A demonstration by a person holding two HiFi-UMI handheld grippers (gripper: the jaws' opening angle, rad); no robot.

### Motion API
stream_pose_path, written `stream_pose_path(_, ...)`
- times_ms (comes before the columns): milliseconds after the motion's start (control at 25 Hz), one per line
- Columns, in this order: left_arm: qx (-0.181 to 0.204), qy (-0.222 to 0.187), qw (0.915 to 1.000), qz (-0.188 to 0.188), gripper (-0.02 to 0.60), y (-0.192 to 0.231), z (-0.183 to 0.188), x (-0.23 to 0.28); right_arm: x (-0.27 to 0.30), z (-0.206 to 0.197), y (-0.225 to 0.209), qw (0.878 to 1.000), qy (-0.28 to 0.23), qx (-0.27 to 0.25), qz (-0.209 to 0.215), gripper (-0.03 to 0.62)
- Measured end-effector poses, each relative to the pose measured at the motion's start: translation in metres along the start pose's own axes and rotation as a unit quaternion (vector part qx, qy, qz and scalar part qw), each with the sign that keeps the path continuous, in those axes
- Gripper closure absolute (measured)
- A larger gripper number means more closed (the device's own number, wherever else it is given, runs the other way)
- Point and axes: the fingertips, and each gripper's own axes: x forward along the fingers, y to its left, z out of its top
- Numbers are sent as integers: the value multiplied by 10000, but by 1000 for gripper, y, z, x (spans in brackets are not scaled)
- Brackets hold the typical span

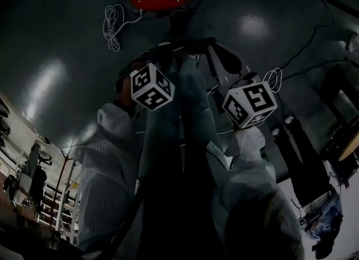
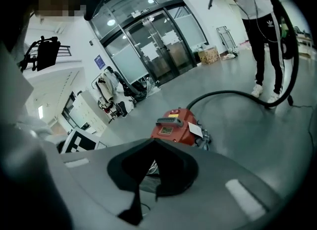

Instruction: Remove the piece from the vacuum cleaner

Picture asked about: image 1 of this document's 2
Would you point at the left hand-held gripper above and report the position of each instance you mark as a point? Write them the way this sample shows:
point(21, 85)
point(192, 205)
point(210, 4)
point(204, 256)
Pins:
point(151, 88)

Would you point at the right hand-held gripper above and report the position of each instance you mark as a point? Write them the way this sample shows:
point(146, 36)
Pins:
point(249, 103)

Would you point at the person's left forearm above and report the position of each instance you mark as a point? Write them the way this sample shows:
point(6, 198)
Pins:
point(109, 155)

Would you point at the person's right forearm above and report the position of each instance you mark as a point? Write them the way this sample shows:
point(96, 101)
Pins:
point(246, 163)

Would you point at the person's legs in jeans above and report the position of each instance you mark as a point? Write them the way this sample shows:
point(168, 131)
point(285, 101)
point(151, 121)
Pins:
point(193, 99)

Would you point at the white open box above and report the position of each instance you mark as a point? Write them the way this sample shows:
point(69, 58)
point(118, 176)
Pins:
point(281, 176)

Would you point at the dark red coat stand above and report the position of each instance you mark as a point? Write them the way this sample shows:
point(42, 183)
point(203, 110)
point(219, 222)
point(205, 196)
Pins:
point(60, 180)

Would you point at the white shelf rack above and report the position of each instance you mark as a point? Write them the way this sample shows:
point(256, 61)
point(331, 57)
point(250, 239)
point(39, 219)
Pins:
point(66, 197)

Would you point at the round wooden table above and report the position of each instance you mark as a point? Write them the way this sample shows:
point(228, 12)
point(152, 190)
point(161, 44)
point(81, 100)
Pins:
point(350, 148)

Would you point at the blue cloth bundle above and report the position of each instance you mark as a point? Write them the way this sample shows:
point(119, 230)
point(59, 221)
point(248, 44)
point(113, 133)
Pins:
point(326, 219)

